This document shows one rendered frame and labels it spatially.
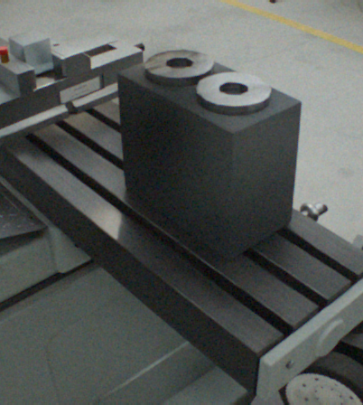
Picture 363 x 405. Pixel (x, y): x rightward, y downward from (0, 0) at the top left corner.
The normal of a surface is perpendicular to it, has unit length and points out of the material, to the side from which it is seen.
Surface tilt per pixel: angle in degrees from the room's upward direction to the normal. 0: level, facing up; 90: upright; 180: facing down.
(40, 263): 90
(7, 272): 90
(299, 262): 0
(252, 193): 90
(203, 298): 0
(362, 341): 0
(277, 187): 90
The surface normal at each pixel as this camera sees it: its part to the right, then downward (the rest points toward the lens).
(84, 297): 0.65, 0.44
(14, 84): -0.76, 0.40
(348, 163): -0.02, -0.80
